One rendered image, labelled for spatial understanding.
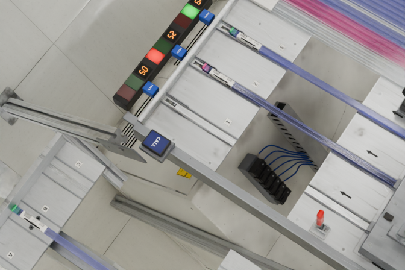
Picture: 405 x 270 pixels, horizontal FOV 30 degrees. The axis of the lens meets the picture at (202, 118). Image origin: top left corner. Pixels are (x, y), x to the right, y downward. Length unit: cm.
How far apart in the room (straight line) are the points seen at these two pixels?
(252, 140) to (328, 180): 41
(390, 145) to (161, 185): 65
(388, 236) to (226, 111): 44
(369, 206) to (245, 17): 51
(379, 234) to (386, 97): 33
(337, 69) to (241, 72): 53
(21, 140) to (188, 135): 80
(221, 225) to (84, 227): 64
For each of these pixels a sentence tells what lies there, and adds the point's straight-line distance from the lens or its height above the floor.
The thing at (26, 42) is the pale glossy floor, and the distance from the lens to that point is 230.
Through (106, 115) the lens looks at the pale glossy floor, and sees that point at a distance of 244.
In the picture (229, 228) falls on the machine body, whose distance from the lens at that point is 200.
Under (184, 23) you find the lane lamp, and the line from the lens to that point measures 177.
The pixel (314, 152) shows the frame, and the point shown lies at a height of 66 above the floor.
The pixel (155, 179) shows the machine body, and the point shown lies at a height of 43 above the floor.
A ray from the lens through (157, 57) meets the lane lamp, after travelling 173.
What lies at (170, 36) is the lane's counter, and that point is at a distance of 175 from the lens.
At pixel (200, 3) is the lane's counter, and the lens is 179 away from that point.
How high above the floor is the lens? 211
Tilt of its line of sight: 53 degrees down
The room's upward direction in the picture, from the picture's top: 103 degrees clockwise
